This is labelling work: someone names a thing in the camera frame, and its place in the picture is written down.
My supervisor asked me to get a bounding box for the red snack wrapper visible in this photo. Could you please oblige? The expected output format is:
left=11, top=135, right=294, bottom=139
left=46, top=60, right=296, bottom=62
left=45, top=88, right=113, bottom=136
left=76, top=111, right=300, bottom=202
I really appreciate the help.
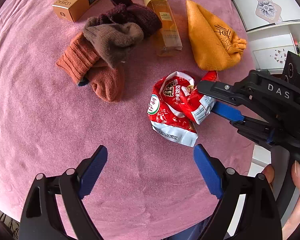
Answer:
left=147, top=71, right=216, bottom=147

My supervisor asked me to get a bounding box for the orange drawstring pouch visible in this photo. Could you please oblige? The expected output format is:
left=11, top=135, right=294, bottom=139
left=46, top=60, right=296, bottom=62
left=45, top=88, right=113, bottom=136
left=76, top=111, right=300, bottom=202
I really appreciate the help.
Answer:
left=186, top=0, right=247, bottom=71

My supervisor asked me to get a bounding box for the gold L'Oreal bottle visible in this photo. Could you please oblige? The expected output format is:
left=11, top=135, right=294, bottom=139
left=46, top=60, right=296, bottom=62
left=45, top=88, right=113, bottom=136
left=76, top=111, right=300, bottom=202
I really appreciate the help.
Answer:
left=143, top=0, right=183, bottom=57

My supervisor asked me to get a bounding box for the rust orange sock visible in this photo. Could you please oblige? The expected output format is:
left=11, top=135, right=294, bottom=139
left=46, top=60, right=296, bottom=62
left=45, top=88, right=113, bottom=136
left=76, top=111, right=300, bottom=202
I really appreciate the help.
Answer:
left=56, top=32, right=125, bottom=102

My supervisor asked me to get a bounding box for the brown grey sock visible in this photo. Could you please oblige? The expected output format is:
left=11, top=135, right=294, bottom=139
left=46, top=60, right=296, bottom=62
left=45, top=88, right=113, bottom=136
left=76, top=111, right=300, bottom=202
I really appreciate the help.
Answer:
left=83, top=17, right=144, bottom=68

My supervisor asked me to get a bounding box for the person's right hand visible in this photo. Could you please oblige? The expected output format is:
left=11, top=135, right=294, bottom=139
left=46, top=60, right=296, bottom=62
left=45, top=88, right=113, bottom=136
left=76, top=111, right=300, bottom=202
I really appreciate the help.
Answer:
left=262, top=160, right=300, bottom=240

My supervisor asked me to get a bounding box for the white sliding wardrobe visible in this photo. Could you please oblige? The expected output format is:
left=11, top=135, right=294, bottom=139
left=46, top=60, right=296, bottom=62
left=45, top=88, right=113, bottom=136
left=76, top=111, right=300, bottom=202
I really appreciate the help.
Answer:
left=231, top=0, right=300, bottom=74

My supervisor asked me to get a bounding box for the pink bed sheet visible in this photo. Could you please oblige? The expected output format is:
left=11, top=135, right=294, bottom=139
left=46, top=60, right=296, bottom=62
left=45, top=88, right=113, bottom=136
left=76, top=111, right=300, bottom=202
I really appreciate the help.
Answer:
left=0, top=0, right=257, bottom=240

